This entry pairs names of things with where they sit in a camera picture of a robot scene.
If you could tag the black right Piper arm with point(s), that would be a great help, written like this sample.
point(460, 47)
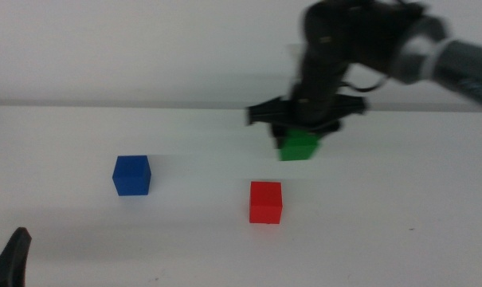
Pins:
point(463, 68)

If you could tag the blue cube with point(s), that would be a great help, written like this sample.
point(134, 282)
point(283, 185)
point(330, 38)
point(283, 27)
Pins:
point(131, 177)

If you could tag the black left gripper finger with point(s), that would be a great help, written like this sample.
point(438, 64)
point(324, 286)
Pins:
point(9, 263)

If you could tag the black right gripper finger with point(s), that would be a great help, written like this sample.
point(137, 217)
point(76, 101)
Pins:
point(278, 137)
point(330, 130)

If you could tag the red cube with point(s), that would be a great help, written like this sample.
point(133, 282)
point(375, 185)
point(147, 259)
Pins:
point(265, 203)

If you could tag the green cube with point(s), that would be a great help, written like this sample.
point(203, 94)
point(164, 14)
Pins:
point(298, 149)

